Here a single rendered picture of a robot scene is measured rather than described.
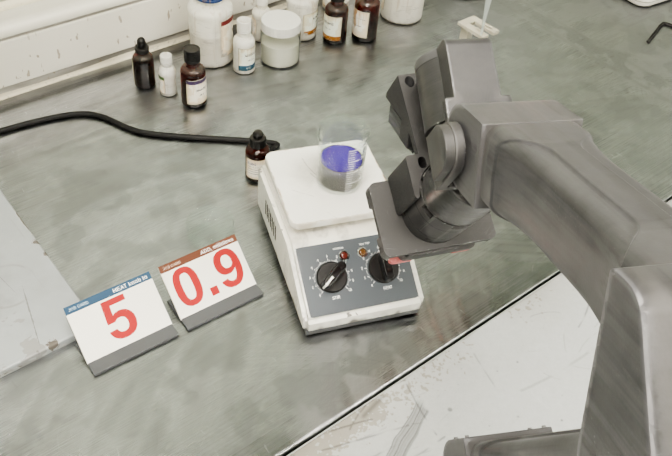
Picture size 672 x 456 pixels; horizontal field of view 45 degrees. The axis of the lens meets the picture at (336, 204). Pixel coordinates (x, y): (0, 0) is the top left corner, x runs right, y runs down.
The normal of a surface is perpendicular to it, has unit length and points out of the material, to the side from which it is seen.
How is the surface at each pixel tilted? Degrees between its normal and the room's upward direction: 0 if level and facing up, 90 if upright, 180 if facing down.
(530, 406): 0
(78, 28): 90
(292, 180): 0
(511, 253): 0
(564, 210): 87
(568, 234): 87
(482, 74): 31
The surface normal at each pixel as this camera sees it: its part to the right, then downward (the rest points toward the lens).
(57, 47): 0.63, 0.56
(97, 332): 0.43, -0.18
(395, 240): 0.22, -0.29
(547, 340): 0.07, -0.73
